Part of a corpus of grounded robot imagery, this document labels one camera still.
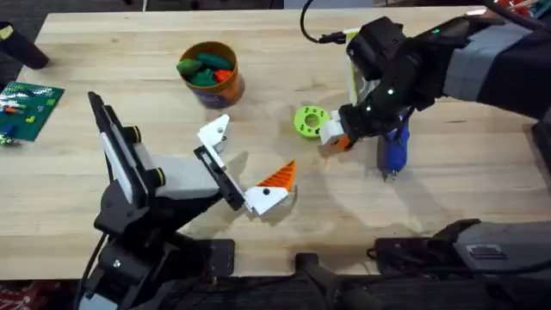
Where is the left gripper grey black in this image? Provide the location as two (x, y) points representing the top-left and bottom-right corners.
(123, 113), (298, 217)

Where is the blue electric screwdriver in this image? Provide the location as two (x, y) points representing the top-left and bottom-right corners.
(375, 107), (412, 183)

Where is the green disc with holes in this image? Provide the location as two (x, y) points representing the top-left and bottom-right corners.
(293, 104), (332, 140)

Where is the orange tub with toys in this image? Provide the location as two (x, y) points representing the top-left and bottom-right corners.
(176, 40), (246, 110)

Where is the left wrist upright flat plate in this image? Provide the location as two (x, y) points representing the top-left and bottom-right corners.
(87, 90), (150, 205)

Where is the green board with toy blocks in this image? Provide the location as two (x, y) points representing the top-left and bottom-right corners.
(0, 81), (66, 146)

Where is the red heap of tools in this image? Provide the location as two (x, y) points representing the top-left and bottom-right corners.
(494, 0), (551, 19)

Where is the black block with yellow tape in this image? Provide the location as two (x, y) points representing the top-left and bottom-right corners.
(0, 21), (50, 71)

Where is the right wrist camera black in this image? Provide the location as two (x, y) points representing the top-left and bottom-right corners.
(345, 15), (408, 82)

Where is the black cable with plug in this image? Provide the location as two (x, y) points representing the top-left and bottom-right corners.
(299, 0), (348, 46)

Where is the black camera post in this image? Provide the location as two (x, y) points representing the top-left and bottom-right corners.
(294, 252), (358, 310)

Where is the black rail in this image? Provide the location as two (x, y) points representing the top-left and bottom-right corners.
(141, 273), (551, 310)

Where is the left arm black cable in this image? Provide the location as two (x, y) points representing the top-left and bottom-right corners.
(71, 232), (108, 310)

